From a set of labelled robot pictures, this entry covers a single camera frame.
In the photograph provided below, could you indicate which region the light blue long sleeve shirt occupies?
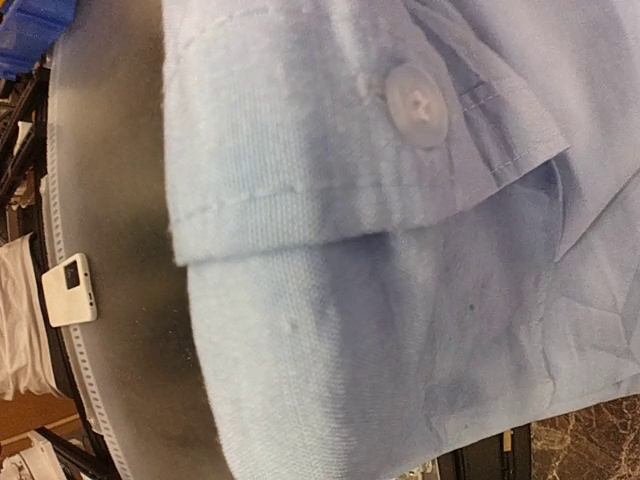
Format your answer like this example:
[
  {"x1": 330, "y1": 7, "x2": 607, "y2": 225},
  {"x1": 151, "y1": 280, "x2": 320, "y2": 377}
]
[{"x1": 162, "y1": 1, "x2": 639, "y2": 479}]

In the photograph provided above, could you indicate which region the white slotted cable duct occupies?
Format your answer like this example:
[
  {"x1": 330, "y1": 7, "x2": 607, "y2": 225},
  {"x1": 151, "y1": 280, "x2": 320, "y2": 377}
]
[{"x1": 43, "y1": 121, "x2": 133, "y2": 479}]

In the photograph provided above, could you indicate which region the blue plastic bin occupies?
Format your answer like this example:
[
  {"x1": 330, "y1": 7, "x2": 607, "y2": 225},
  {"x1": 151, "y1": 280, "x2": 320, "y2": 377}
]
[{"x1": 1, "y1": 0, "x2": 76, "y2": 80}]

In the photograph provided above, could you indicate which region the small white device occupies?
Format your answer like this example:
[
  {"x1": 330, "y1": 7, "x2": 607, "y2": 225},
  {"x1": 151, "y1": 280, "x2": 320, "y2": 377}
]
[{"x1": 41, "y1": 253, "x2": 98, "y2": 328}]

